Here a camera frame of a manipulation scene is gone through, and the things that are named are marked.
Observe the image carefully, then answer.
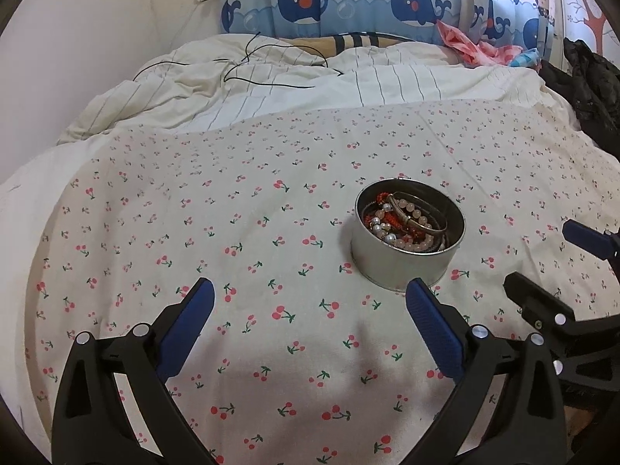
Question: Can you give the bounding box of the red bead bracelet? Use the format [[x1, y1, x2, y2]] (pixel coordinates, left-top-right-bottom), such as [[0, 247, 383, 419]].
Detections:
[[364, 193, 412, 234]]

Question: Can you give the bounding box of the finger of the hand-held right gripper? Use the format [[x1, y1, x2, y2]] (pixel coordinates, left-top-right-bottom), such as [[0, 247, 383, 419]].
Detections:
[[504, 272, 577, 335], [563, 219, 620, 267]]

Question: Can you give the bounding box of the pink patterned cloth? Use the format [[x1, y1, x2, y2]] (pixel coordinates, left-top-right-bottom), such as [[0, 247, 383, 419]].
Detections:
[[437, 20, 524, 67]]

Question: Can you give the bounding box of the light blue cloth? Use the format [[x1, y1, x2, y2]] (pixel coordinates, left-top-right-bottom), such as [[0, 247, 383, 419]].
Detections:
[[508, 48, 542, 69]]

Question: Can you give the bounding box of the dark jacket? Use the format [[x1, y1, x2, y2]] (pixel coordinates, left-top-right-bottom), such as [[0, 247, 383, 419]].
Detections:
[[539, 36, 620, 156]]

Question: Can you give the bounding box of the striped pillow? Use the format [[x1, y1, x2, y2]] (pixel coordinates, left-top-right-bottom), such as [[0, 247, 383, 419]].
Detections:
[[278, 33, 422, 57]]

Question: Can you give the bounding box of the black cable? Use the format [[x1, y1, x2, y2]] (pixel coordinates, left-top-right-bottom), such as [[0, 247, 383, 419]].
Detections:
[[133, 31, 346, 90]]

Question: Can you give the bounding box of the round metal tin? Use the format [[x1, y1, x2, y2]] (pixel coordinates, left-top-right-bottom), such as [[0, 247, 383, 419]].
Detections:
[[351, 179, 466, 294]]

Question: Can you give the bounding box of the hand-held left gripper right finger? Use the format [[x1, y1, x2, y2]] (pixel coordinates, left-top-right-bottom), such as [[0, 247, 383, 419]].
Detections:
[[406, 278, 567, 465]]

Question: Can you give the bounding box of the white pearl bracelet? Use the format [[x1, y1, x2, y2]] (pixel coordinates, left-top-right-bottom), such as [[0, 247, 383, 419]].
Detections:
[[369, 217, 404, 247]]

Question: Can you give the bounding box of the cherry print bed sheet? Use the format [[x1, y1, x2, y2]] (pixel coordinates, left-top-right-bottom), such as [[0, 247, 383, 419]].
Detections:
[[24, 107, 620, 465]]

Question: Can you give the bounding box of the pink bead bracelet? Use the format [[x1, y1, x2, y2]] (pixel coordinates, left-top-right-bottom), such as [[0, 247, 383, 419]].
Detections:
[[378, 201, 437, 253]]

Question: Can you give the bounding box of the silver bangle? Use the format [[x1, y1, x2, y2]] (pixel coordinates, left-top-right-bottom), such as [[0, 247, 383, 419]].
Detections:
[[390, 194, 452, 238]]

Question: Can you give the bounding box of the white striped duvet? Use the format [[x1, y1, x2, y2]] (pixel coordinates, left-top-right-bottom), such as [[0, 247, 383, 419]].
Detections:
[[57, 34, 582, 146]]

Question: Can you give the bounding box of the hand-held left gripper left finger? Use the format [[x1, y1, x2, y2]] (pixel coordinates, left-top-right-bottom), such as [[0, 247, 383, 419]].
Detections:
[[51, 277, 215, 465]]

